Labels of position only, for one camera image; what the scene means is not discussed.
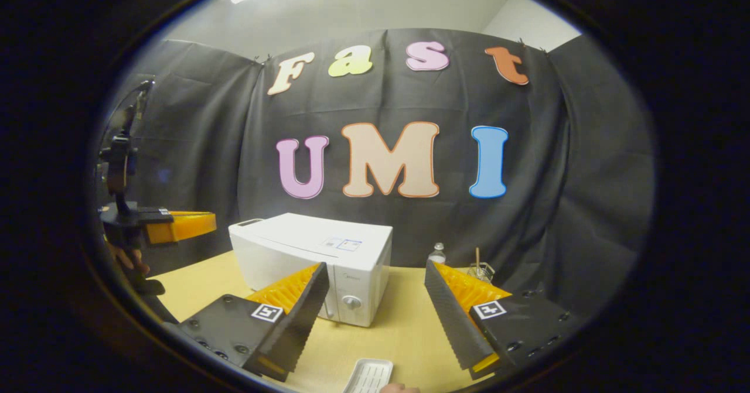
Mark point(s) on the black cloth clip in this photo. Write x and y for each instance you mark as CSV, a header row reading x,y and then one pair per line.
x,y
263,60
532,45

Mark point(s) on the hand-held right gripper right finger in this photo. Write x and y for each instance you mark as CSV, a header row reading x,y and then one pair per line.
x,y
451,328

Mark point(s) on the small clear pink-label bottle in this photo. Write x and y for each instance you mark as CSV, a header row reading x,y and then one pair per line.
x,y
437,255

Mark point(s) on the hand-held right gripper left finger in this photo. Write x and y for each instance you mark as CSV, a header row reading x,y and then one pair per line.
x,y
302,328

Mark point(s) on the white rectangular tray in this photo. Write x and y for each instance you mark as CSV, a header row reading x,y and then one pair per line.
x,y
369,376

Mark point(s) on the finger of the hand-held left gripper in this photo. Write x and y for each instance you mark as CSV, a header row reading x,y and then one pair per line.
x,y
187,226

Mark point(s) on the white microwave oven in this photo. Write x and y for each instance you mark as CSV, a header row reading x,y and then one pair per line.
x,y
304,246

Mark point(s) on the white toaster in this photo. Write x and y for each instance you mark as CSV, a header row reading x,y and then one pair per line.
x,y
249,222

